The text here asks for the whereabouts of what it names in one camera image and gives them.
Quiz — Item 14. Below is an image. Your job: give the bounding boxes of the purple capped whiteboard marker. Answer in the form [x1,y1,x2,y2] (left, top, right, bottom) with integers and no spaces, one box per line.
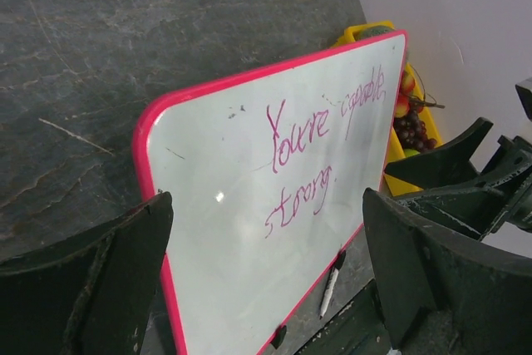
[319,250,346,319]

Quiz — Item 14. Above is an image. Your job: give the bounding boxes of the dark purple grape bunch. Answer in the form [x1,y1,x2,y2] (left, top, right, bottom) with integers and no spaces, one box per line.
[393,110,437,153]

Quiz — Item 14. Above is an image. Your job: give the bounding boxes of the green netted melon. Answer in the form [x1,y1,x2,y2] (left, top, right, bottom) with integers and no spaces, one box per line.
[357,25,395,41]

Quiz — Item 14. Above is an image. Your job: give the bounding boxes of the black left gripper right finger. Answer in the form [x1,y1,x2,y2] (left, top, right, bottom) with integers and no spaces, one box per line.
[362,189,531,354]

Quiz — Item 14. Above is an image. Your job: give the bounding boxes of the green apple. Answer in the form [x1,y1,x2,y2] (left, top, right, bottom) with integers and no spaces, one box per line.
[403,149,420,158]

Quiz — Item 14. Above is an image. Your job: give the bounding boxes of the pink framed whiteboard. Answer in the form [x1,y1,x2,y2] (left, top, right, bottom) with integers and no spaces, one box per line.
[132,30,407,354]

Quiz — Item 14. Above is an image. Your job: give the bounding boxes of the black whiteboard foot clip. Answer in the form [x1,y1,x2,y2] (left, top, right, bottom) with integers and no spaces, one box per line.
[270,325,288,349]

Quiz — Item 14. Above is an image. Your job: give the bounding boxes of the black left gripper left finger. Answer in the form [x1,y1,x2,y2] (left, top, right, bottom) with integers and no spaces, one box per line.
[1,192,173,354]

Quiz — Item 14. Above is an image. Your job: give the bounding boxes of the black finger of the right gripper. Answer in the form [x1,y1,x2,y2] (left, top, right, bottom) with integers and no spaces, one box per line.
[395,136,531,240]
[384,117,493,187]

